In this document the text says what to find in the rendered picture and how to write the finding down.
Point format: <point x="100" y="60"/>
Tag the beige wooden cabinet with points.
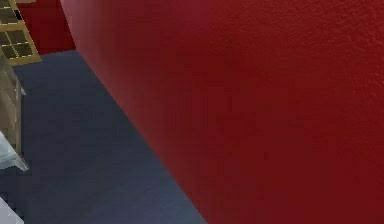
<point x="9" y="103"/>

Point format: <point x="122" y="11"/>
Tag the white rounded object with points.
<point x="7" y="155"/>

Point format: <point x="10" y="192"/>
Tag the tan wooden lattice shelf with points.
<point x="16" y="36"/>

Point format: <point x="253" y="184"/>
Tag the white angular object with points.
<point x="6" y="213"/>

